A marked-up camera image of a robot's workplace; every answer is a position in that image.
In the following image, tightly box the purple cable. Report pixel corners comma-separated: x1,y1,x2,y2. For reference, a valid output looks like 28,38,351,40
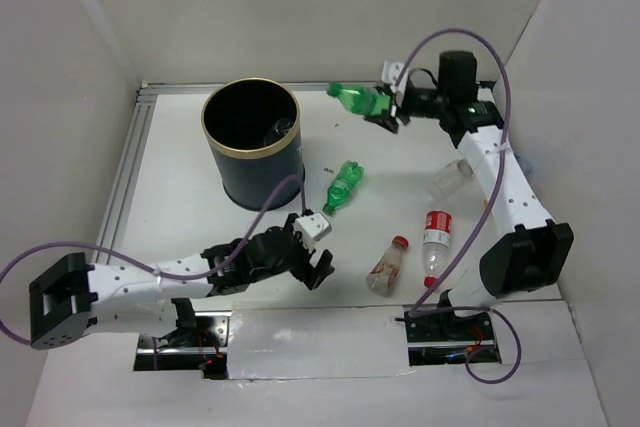
0,174,307,346
394,28,522,385

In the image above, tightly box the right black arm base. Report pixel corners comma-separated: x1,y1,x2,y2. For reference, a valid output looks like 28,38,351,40
395,312,501,366

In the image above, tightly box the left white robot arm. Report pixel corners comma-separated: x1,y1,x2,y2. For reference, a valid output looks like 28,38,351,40
29,210,334,350

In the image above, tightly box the red-label clear water bottle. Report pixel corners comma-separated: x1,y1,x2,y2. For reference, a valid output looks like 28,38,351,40
422,210,452,288

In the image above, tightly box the small orange yellow-capped bottle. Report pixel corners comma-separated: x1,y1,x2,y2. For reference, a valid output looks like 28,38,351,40
429,159,474,200

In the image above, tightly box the dark cylindrical bin gold rim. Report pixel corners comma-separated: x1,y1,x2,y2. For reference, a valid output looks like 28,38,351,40
201,78,305,211

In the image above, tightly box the large clear crushed bottle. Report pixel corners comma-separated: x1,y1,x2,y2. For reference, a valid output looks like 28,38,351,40
263,118,294,147

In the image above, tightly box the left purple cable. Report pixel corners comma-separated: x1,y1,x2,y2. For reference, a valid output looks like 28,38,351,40
0,174,307,346

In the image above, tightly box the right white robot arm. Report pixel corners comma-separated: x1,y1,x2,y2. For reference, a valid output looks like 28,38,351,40
366,51,574,339

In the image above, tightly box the green plastic bottle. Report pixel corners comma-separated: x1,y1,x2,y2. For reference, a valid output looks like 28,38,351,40
322,161,364,216
327,83,391,117

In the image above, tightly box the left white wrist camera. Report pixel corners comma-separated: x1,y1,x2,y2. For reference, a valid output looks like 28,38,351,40
293,213,332,252

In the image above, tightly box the blue-label clear bottle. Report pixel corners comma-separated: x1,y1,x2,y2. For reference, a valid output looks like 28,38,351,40
514,153,534,179

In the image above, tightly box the small red-capped milk bottle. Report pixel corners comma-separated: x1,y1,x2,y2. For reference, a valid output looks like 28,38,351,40
366,236,409,297

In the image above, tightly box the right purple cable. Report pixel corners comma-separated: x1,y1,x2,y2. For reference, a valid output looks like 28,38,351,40
394,28,522,385

